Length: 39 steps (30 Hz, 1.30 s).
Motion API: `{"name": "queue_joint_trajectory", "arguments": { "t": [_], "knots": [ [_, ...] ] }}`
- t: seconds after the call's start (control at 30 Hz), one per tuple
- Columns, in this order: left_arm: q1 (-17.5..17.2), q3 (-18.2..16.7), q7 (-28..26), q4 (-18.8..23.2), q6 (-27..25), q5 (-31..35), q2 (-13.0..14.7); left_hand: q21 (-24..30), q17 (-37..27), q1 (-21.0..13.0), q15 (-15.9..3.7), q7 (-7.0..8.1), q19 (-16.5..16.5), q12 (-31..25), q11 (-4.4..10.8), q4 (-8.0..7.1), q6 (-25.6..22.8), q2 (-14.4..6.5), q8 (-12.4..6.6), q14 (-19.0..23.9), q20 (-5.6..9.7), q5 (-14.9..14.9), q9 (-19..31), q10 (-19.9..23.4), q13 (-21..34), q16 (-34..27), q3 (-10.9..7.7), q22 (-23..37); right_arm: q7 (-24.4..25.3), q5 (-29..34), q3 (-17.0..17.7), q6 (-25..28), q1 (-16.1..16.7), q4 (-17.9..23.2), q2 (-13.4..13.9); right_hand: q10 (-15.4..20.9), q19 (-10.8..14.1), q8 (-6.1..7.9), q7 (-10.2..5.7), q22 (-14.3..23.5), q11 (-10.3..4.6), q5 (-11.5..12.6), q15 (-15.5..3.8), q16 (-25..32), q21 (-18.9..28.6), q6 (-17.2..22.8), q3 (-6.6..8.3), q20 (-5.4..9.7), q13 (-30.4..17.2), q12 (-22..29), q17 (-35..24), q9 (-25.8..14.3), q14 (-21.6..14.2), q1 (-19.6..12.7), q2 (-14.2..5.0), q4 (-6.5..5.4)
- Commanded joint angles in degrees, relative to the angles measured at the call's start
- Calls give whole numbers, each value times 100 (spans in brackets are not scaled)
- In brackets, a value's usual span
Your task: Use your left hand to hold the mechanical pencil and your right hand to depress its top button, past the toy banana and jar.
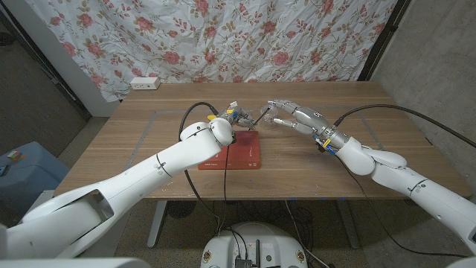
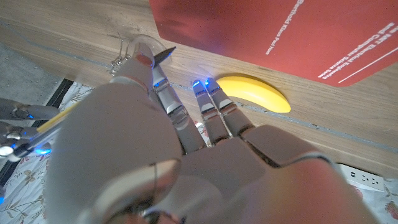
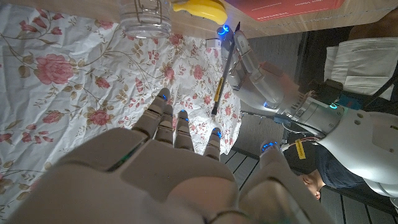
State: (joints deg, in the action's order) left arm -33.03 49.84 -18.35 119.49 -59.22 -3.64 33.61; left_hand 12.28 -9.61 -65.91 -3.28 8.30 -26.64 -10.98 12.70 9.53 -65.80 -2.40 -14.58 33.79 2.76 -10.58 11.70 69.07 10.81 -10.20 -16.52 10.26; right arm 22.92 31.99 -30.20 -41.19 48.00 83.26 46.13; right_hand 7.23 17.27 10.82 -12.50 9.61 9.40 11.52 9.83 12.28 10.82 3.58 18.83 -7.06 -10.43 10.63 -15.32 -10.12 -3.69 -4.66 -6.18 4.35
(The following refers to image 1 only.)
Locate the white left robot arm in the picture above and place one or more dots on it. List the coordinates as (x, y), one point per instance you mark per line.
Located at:
(130, 186)

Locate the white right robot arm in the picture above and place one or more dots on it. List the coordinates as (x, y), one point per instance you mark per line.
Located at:
(409, 182)

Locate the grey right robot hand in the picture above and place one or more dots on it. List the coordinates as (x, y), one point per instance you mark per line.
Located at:
(312, 119)

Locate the white robot torso base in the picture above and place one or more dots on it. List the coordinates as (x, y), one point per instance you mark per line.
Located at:
(256, 245)

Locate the black backdrop stand pole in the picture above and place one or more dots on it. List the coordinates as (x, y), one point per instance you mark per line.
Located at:
(383, 37)

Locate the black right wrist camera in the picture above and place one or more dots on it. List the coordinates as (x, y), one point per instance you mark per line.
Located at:
(323, 146)

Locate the black round disc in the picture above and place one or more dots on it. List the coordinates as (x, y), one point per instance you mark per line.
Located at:
(181, 209)

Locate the black mechanical pencil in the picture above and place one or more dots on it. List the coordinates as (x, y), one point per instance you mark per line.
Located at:
(259, 120)

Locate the small black device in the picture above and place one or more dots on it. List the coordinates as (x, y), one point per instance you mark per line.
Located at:
(3, 170)

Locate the red hardcover book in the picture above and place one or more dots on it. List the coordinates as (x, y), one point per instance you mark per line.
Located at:
(247, 152)

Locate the white robot chest shell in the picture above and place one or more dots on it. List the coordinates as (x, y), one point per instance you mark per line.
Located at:
(74, 263)

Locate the rubik's cube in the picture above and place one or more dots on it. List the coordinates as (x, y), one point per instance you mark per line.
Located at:
(16, 155)

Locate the blue storage box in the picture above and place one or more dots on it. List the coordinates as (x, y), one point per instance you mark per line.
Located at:
(33, 175)

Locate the floral backdrop cloth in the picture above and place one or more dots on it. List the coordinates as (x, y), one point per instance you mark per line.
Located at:
(208, 37)

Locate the white power strip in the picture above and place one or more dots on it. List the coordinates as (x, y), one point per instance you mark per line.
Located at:
(145, 83)

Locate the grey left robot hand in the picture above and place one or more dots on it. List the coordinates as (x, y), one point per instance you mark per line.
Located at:
(241, 116)

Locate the grey table leg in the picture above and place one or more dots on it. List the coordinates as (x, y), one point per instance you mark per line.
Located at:
(347, 223)
(156, 227)

